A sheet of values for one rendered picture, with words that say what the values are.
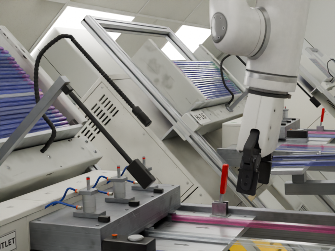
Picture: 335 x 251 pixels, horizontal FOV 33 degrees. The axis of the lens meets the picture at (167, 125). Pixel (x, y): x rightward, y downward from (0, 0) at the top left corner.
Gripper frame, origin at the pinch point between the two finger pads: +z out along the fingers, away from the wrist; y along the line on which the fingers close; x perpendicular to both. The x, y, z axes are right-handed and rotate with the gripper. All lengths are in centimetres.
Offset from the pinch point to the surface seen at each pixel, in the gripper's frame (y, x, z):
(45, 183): -4.7, -43.8, 11.1
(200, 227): -7.7, -10.3, 12.8
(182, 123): -92, -48, 8
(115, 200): 1.2, -24.4, 8.9
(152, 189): -9.8, -22.1, 8.5
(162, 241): 2.8, -13.6, 13.4
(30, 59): -20, -62, -12
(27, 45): -272, -248, 2
